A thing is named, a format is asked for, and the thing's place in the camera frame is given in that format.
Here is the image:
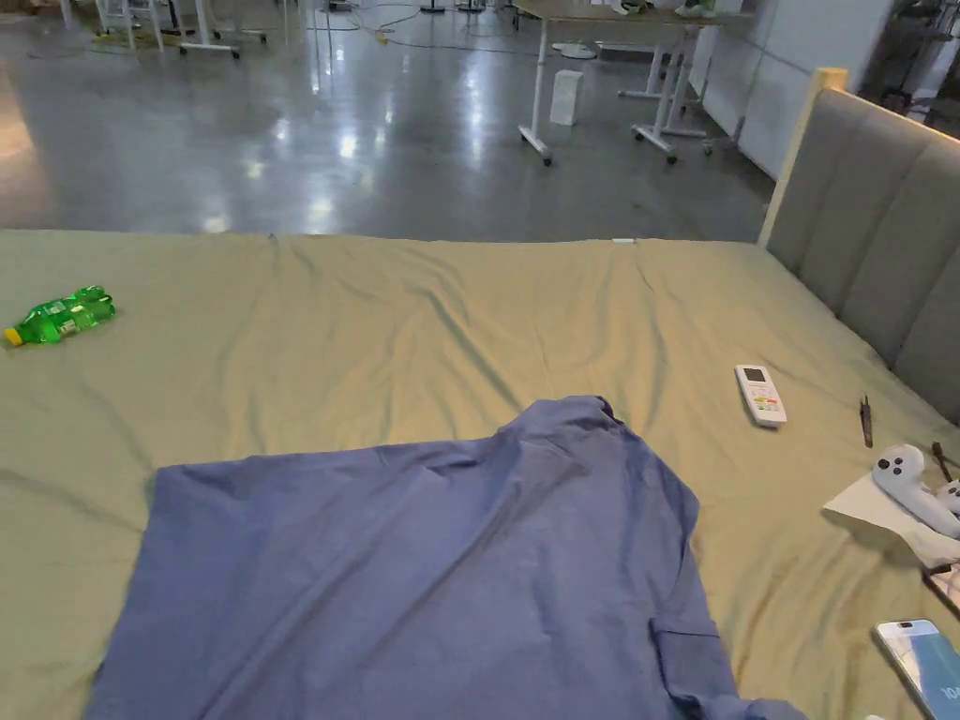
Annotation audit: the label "grey padded headboard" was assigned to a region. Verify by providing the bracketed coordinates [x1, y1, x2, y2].
[757, 67, 960, 425]

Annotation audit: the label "white box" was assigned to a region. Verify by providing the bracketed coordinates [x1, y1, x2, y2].
[550, 69, 584, 127]

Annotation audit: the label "wooden table with white legs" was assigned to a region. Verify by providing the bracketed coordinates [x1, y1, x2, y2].
[509, 0, 758, 168]

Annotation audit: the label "white paper sheet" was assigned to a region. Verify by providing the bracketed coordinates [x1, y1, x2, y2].
[822, 472, 960, 568]

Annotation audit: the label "bed with pale green sheet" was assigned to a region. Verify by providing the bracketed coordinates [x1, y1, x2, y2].
[0, 228, 960, 720]

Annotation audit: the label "row of tables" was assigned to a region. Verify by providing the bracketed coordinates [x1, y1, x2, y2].
[58, 0, 268, 60]

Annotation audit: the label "smartphone with blue screen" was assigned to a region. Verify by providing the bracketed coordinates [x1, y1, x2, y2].
[873, 618, 960, 720]

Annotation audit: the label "blue shirt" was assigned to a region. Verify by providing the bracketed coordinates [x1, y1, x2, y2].
[83, 395, 811, 720]

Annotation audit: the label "white remote control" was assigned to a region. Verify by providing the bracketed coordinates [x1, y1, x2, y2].
[734, 364, 788, 430]

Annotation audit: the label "green plastic bottle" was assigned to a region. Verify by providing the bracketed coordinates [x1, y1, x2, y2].
[3, 284, 116, 348]

